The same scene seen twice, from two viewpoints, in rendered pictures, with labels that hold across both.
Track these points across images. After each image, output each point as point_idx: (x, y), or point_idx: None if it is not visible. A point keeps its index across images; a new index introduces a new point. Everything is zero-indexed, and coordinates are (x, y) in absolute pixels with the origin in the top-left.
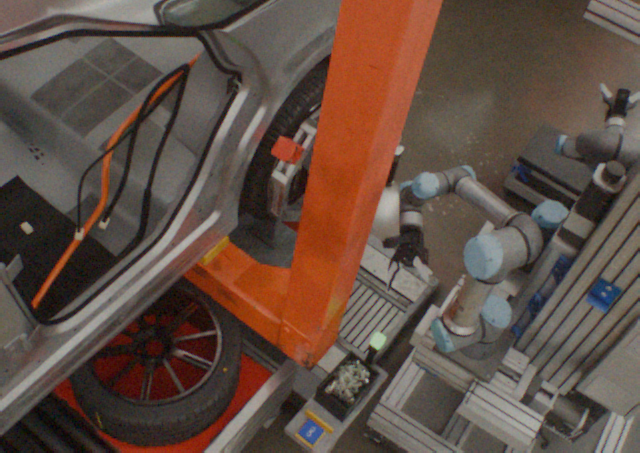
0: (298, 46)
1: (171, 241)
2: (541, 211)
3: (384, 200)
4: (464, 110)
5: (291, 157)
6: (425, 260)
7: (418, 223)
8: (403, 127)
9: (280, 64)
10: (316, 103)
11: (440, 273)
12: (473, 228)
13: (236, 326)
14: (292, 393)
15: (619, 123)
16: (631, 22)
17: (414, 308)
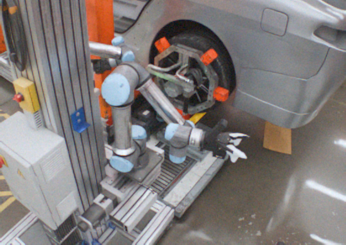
0: None
1: (122, 37)
2: (135, 125)
3: (238, 195)
4: (333, 240)
5: (156, 43)
6: (94, 68)
7: (109, 59)
8: (300, 205)
9: None
10: (189, 46)
11: (191, 222)
12: (231, 244)
13: None
14: None
15: (193, 130)
16: None
17: (158, 198)
